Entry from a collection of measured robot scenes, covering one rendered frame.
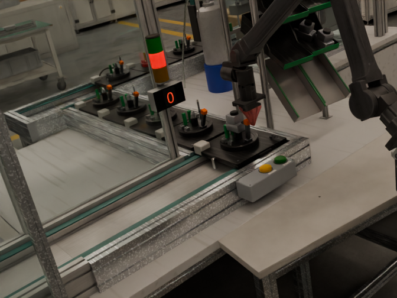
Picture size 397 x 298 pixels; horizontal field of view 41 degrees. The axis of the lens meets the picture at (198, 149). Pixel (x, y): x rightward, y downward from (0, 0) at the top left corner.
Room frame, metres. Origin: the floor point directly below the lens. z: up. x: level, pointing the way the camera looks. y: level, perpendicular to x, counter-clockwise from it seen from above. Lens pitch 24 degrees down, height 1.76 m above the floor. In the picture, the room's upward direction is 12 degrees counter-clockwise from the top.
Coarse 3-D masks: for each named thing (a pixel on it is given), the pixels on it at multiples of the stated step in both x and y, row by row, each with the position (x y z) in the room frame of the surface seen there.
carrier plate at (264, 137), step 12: (264, 132) 1.80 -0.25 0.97; (216, 144) 1.78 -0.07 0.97; (264, 144) 1.70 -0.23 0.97; (276, 144) 1.69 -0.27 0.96; (204, 156) 1.74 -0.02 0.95; (216, 156) 1.68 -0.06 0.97; (228, 156) 1.67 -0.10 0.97; (240, 156) 1.65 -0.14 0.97; (252, 156) 1.63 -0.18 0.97; (240, 168) 1.59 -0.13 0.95
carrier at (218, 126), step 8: (192, 112) 1.96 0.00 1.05; (184, 120) 1.99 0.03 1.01; (192, 120) 1.95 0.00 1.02; (200, 120) 2.01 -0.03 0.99; (208, 120) 1.99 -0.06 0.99; (216, 120) 2.02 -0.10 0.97; (176, 128) 2.02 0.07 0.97; (184, 128) 1.92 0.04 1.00; (192, 128) 1.94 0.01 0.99; (200, 128) 1.92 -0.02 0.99; (208, 128) 1.91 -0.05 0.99; (216, 128) 1.94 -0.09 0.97; (176, 136) 1.94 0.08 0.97; (184, 136) 1.92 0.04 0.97; (192, 136) 1.90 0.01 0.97; (200, 136) 1.89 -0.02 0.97; (208, 136) 1.88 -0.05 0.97; (216, 136) 1.87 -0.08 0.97; (184, 144) 1.84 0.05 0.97; (192, 144) 1.83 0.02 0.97
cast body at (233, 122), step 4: (232, 112) 1.75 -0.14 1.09; (236, 112) 1.74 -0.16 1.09; (228, 116) 1.75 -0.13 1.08; (232, 116) 1.73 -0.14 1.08; (236, 116) 1.73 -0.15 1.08; (240, 116) 1.74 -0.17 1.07; (228, 120) 1.75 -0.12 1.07; (232, 120) 1.73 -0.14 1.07; (236, 120) 1.73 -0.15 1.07; (240, 120) 1.74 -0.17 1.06; (228, 124) 1.75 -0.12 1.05; (232, 124) 1.74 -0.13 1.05; (236, 124) 1.73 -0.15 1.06; (240, 124) 1.72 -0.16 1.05; (228, 128) 1.76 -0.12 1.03; (232, 128) 1.74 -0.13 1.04; (236, 128) 1.72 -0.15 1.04; (240, 128) 1.72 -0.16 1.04; (244, 128) 1.73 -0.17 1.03; (236, 132) 1.72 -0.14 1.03
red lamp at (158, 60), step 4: (160, 52) 1.73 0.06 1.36; (152, 56) 1.72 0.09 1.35; (156, 56) 1.72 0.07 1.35; (160, 56) 1.72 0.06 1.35; (164, 56) 1.74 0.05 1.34; (152, 60) 1.73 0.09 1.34; (156, 60) 1.72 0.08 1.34; (160, 60) 1.72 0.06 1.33; (164, 60) 1.73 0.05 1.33; (152, 64) 1.73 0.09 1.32; (156, 64) 1.72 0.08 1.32; (160, 64) 1.72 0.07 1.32; (164, 64) 1.73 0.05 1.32; (152, 68) 1.73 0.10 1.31; (156, 68) 1.72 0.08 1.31
